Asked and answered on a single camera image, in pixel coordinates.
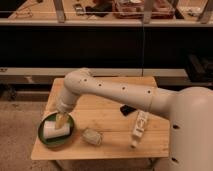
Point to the white sponge block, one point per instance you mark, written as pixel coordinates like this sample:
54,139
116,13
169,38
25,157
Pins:
91,136

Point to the black device on shelf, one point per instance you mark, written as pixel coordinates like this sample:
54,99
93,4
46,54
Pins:
79,9

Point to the green frying pan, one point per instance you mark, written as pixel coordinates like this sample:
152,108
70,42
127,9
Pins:
58,141

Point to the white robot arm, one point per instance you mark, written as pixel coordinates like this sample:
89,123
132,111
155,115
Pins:
190,112

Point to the long wooden shelf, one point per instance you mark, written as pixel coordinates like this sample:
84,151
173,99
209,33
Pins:
100,13

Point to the red tray on shelf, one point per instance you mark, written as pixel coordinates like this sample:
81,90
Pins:
134,9

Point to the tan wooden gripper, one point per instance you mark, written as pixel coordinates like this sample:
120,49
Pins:
61,119

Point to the wooden table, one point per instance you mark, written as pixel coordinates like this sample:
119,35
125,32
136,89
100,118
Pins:
114,153

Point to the black smartphone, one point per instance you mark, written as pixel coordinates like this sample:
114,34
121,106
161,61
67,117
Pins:
126,110

